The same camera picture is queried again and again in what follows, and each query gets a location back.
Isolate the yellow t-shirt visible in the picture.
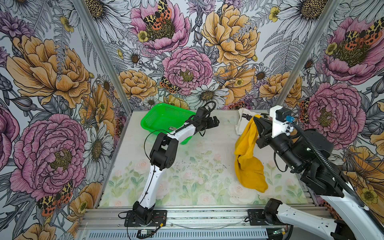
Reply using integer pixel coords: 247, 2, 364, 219
234, 117, 268, 193

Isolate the right aluminium corner post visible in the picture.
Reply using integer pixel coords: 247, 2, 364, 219
273, 0, 341, 107

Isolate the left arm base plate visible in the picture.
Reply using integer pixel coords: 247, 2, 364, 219
123, 210, 168, 228

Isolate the white black folded t-shirt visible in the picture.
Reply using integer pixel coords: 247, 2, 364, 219
235, 108, 261, 136

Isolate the aluminium front rail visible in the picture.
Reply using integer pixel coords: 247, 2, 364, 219
79, 205, 264, 230

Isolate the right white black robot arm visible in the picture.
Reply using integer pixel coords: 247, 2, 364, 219
249, 106, 384, 240

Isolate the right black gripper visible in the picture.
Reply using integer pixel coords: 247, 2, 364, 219
251, 115, 305, 171

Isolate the white vented cable duct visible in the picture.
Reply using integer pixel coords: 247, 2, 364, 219
81, 229, 268, 240

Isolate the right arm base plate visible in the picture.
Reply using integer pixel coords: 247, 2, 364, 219
245, 209, 282, 226

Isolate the aluminium corner post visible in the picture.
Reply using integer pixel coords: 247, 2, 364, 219
273, 0, 341, 107
74, 1, 133, 116

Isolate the left aluminium corner post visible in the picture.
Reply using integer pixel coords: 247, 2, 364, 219
74, 1, 133, 116

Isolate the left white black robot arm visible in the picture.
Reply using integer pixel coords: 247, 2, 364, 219
130, 101, 220, 226

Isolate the green plastic basket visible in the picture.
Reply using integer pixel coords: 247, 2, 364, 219
141, 104, 196, 145

